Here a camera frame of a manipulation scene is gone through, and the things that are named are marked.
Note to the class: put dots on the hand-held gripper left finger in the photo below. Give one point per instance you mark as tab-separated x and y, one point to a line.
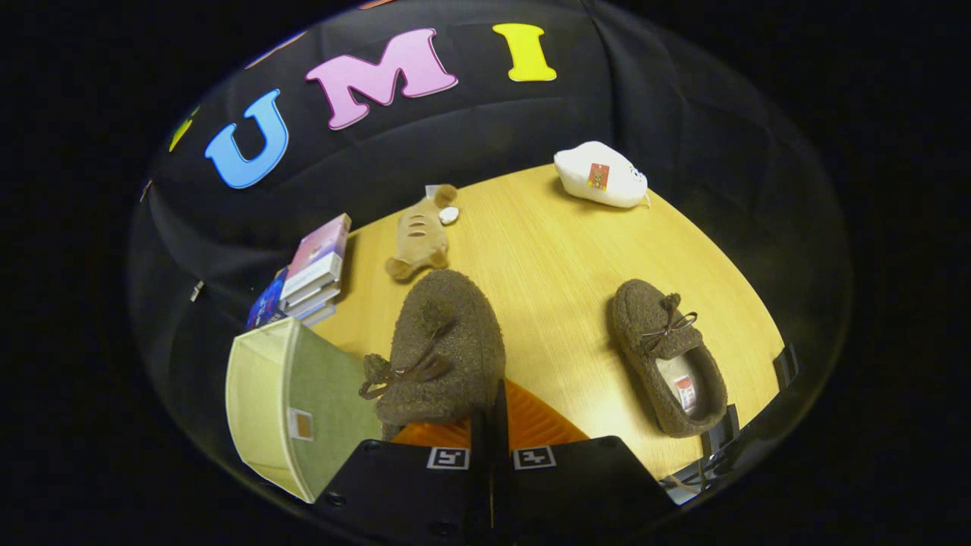
410	493

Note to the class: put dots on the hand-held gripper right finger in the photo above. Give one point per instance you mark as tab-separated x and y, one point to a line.
576	493

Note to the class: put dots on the green fabric storage box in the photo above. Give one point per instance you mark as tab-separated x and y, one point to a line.
326	394

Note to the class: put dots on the brown fuzzy slipper shoe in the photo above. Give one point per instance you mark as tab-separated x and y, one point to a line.
645	326
447	334

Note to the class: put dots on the white book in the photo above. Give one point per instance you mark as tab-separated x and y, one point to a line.
318	315
311	299

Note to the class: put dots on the blue book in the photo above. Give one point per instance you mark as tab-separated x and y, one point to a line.
265	303

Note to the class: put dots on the tan plush fish toy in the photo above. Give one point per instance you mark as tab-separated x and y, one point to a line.
421	235

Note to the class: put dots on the pink cover book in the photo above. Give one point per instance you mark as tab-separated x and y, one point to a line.
322	243

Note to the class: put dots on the white cloth clip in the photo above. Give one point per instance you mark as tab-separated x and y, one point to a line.
196	290

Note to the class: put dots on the white plush toy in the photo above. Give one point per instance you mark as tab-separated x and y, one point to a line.
607	182

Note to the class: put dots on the black backdrop cloth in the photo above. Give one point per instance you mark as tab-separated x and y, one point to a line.
683	114

